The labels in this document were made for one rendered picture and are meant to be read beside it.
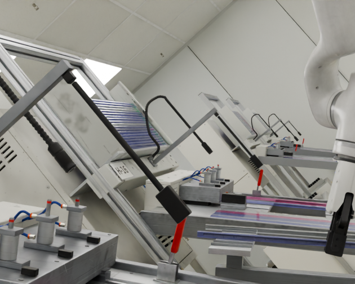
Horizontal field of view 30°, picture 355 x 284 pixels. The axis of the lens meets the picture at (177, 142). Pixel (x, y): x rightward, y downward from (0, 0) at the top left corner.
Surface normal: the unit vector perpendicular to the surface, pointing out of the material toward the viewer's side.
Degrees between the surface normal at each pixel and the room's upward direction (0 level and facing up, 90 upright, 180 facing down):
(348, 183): 88
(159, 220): 90
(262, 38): 90
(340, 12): 109
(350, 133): 67
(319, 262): 90
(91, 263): 138
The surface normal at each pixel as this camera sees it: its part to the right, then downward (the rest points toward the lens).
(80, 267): 0.97, 0.13
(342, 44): -0.36, 0.62
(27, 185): -0.22, 0.03
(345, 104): -0.85, -0.20
